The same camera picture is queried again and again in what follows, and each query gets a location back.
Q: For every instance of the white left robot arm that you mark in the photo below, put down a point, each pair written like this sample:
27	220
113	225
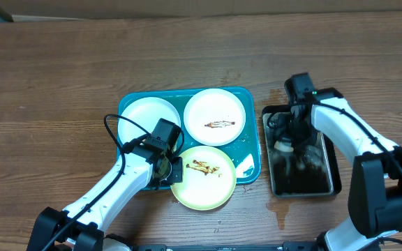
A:
82	224

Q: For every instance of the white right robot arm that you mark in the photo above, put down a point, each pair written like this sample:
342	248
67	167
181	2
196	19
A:
375	196

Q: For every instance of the black soapy water tray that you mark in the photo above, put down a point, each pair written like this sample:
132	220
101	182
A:
308	171

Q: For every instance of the teal plastic tray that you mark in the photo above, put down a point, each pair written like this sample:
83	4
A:
243	151

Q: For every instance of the yellow green scrubbing sponge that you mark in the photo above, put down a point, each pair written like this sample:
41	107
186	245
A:
283	146

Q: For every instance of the white plate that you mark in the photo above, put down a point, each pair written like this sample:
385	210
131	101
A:
214	117
145	112

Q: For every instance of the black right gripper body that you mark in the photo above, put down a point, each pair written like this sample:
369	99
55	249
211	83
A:
301	131

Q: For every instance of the pale yellow plate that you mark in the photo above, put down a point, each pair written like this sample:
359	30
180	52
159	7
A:
208	180

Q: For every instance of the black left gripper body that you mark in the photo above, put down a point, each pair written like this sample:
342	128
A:
173	172

